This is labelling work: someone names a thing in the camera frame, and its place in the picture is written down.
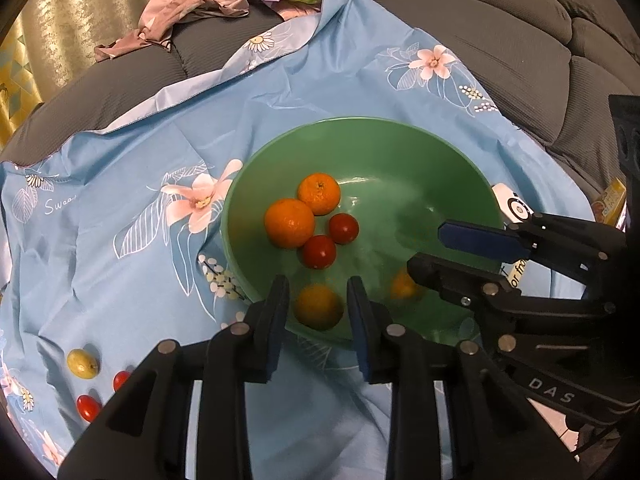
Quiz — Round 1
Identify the small tan-orange fruit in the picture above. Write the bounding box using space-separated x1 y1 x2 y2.
294 284 344 332
390 268 426 302

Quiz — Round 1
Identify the red tomato small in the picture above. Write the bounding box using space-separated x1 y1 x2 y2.
300 235 336 270

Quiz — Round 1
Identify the green bowl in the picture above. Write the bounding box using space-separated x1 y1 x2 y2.
221 118 502 344

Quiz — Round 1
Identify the orange mandarin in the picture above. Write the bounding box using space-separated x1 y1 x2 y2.
264 198 316 249
297 172 341 216

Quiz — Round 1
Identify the yellow snack packet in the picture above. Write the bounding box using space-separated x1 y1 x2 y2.
591 178 626 226

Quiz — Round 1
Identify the red tomato behind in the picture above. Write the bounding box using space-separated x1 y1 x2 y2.
112 370 131 391

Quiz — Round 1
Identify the red cherry tomato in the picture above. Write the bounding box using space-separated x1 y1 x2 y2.
76 394 102 422

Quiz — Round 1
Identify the white small device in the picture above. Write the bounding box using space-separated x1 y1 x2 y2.
491 183 533 223

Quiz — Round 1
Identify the yellow-green fruit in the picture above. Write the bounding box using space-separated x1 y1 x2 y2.
66 349 100 380

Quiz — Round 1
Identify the blue floral cloth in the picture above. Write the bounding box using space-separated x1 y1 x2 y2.
1 0 591 474

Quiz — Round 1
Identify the grey sofa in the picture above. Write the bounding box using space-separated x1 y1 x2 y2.
1 0 639 197

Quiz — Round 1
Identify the golden curtain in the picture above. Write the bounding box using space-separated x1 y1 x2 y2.
1 0 148 143

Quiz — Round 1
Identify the pink clothes pile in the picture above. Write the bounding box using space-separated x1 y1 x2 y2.
94 0 250 62

